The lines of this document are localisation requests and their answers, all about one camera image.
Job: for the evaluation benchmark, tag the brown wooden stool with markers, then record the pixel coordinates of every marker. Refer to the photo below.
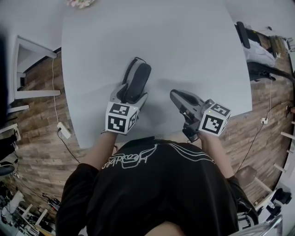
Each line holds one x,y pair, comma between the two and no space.
247,176

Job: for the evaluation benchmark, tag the person's black printed shirt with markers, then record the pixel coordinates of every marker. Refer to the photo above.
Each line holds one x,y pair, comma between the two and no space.
156,189

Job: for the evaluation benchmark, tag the pink flower bouquet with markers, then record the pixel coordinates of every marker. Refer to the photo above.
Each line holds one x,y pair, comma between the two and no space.
79,2

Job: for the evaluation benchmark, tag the metal chair frame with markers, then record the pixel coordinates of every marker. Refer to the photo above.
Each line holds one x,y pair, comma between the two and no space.
265,227

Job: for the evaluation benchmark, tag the black office chair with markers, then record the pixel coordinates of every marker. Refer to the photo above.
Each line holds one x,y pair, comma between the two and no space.
255,66

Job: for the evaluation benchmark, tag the person's left forearm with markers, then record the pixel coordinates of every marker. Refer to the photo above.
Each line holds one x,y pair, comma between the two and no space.
99,152

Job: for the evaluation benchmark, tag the black telephone handset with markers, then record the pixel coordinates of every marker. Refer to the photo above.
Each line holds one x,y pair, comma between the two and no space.
138,80

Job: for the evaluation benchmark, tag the person's right forearm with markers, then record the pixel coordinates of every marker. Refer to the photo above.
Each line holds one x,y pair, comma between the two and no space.
215,156

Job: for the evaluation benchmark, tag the black round seat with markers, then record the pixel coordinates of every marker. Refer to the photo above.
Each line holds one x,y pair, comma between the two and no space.
5,170

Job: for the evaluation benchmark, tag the grey table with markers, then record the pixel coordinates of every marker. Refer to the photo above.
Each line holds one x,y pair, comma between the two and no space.
161,41

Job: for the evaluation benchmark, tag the white side table frame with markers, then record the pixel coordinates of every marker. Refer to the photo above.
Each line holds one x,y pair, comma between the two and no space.
34,93

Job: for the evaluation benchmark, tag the white wall plug adapter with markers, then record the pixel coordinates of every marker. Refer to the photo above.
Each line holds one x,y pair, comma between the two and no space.
264,120

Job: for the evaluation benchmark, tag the black camera on stand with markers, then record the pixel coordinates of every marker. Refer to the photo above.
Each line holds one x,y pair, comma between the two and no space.
282,196

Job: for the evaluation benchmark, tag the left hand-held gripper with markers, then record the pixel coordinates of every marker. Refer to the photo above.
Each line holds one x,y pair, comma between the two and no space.
117,119

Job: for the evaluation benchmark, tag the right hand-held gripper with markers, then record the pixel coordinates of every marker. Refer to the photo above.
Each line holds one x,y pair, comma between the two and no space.
213,121

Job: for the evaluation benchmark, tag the white power strip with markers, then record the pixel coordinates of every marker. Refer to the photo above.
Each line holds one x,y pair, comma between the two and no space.
64,130

